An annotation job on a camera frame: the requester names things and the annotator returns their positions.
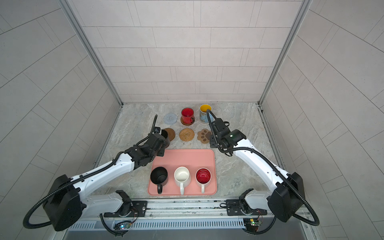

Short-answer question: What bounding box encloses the dark wooden round coaster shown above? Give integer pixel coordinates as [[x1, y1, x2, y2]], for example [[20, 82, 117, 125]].
[[164, 128, 176, 142]]

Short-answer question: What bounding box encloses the black mug red inside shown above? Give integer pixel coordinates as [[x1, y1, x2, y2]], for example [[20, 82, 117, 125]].
[[181, 108, 195, 118]]

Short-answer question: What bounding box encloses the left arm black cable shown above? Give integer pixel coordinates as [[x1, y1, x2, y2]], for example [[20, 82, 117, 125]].
[[22, 114, 159, 237]]

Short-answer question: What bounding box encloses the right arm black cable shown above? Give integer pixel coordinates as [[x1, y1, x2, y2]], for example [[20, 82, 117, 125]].
[[205, 109, 321, 235]]

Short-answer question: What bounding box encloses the circuit board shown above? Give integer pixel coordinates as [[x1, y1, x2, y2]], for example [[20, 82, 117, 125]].
[[114, 221, 134, 231], [243, 218, 262, 229]]

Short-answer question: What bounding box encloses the black mug front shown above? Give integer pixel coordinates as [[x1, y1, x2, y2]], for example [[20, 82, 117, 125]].
[[150, 167, 169, 195]]

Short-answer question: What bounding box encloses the white mug red inside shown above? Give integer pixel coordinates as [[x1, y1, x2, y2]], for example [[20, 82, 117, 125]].
[[195, 168, 212, 194]]

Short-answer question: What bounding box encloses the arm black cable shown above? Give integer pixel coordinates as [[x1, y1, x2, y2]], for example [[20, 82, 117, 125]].
[[22, 114, 159, 237], [205, 109, 321, 235]]

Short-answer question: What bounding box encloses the pink tray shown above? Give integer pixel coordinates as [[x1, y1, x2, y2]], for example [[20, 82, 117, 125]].
[[148, 149, 217, 197]]

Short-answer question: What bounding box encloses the left circuit board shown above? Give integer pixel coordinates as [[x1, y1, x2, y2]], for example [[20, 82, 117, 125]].
[[114, 221, 134, 231]]

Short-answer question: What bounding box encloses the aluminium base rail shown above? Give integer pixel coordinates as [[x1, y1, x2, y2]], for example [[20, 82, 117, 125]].
[[58, 196, 310, 232]]

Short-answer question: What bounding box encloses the cork paw print coaster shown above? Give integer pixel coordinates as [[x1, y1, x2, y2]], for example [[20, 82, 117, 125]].
[[197, 129, 212, 144]]

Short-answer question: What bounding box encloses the blue-grey woven round coaster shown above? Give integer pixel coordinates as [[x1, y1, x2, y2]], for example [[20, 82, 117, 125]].
[[163, 113, 178, 125]]

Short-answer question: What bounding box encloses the blue mug yellow inside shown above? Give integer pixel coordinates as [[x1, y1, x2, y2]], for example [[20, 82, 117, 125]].
[[199, 104, 214, 125]]

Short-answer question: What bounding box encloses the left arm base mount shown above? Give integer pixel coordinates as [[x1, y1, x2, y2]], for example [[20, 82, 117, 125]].
[[103, 190, 148, 218]]

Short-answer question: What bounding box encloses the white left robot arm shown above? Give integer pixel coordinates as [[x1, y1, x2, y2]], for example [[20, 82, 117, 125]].
[[43, 130, 170, 232]]

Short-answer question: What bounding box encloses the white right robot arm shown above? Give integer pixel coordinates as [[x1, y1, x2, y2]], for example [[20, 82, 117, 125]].
[[210, 118, 305, 222]]

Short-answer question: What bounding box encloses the right circuit board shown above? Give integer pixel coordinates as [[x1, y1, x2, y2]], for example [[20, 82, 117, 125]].
[[243, 218, 262, 229]]

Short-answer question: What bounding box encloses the woven rattan round coaster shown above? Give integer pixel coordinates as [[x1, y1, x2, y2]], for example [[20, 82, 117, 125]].
[[179, 128, 195, 142]]

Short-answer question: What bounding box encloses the metal corner profile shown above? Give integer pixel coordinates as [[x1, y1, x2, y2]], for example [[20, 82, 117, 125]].
[[58, 0, 124, 107], [258, 0, 312, 107]]

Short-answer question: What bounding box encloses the metal corner profile left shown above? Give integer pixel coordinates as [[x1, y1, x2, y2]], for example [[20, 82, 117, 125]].
[[58, 0, 124, 107]]

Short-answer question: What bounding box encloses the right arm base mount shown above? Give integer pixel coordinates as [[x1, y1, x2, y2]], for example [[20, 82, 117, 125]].
[[220, 189, 261, 216]]

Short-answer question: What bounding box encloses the metal corner profile right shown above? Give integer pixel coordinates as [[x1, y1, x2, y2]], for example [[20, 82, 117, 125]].
[[258, 0, 312, 107]]

